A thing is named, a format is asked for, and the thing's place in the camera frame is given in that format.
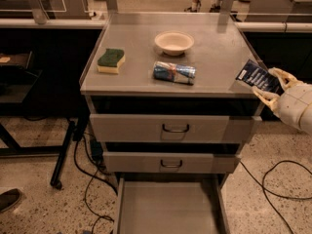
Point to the grey metal drawer cabinet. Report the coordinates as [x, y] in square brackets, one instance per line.
[218, 54]

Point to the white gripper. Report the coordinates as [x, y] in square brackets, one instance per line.
[293, 103]

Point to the middle grey drawer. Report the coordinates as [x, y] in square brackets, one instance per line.
[187, 163]

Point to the black table frame left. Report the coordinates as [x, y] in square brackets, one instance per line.
[17, 79]

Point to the bottom grey open drawer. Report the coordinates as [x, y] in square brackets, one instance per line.
[170, 207]

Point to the green yellow sponge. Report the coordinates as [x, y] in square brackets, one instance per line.
[111, 61]

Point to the blue silver energy drink can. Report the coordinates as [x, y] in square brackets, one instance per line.
[172, 72]

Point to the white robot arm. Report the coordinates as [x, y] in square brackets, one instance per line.
[294, 106]

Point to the cream paper bowl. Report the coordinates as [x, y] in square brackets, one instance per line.
[174, 43]

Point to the white horizontal rail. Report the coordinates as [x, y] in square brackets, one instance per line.
[288, 27]

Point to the dark blue rxbar wrapper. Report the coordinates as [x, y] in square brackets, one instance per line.
[254, 75]

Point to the dark shoe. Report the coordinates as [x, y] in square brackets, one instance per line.
[8, 199]

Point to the top grey drawer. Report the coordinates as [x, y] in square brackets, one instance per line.
[173, 128]

